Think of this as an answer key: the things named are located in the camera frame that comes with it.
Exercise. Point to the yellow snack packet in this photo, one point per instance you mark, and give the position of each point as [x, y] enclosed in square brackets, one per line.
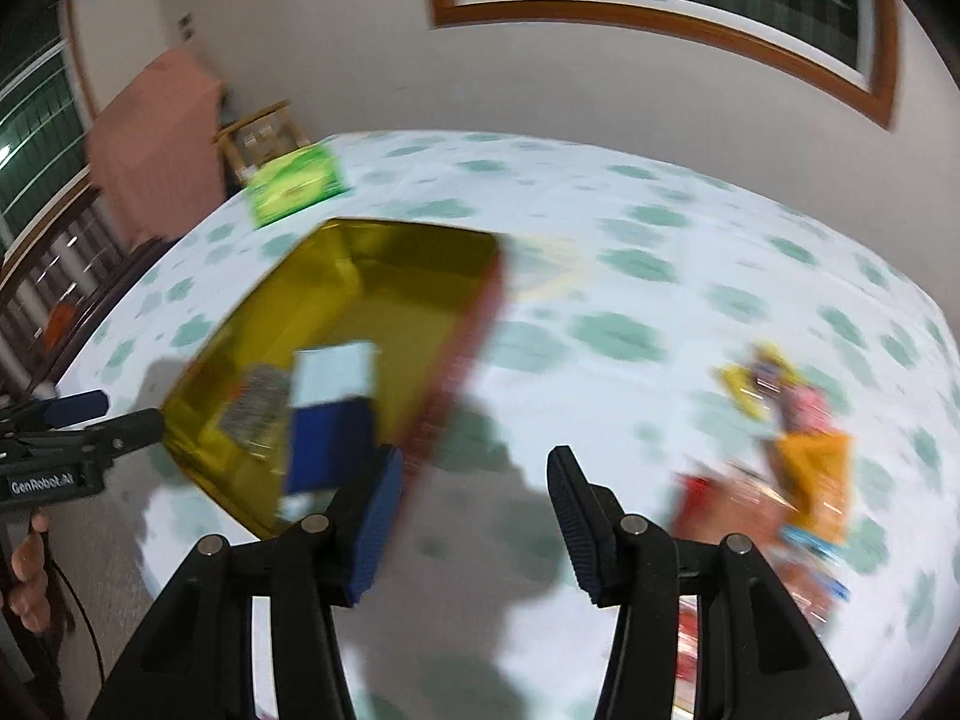
[754, 382]

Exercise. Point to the light blue snack packet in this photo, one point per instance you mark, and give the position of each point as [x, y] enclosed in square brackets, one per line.
[817, 562]

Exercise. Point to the red snack packet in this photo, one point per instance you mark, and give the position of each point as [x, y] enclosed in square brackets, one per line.
[720, 510]

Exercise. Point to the cloud-printed sheet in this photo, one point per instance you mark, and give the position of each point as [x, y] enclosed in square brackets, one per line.
[637, 202]

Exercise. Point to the pink cloth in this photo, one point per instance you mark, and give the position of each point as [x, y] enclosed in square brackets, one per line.
[157, 157]

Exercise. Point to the wooden chair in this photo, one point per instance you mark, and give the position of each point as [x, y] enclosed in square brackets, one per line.
[262, 136]

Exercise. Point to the dark blue snack packet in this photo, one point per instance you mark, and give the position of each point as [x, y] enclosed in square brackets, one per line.
[330, 442]

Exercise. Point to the silver snack packet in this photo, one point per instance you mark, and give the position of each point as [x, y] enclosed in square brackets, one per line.
[255, 405]

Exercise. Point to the red box with gold inside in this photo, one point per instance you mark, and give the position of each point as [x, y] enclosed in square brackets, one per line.
[420, 300]

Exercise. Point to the green tissue box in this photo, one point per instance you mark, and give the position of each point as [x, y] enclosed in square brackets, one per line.
[296, 184]

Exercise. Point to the person's left hand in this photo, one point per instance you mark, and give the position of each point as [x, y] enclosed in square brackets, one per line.
[26, 562]

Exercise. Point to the orange snack packet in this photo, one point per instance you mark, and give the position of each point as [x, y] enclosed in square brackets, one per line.
[817, 480]

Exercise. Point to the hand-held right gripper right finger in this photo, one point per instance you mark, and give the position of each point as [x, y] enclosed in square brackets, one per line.
[574, 510]

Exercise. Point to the dark wooden furniture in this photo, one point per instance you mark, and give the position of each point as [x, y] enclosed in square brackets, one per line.
[67, 270]

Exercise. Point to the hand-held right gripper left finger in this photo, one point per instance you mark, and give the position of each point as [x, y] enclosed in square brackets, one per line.
[375, 525]

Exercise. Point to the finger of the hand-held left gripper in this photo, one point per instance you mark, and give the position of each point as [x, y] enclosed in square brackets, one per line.
[131, 427]
[75, 405]

